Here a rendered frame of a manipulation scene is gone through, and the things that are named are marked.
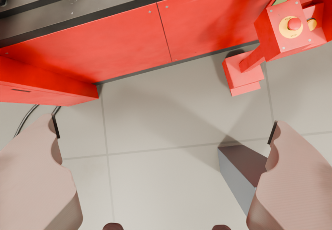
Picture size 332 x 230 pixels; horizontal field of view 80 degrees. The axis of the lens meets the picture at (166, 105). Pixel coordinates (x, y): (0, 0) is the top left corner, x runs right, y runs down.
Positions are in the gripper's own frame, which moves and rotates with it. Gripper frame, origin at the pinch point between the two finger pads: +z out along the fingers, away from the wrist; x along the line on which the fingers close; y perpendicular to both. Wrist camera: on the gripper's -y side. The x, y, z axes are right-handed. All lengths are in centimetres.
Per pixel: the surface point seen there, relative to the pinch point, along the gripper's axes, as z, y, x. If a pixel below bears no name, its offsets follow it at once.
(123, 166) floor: 99, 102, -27
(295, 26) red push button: 53, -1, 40
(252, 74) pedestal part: 111, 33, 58
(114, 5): 56, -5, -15
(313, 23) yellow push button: 61, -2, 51
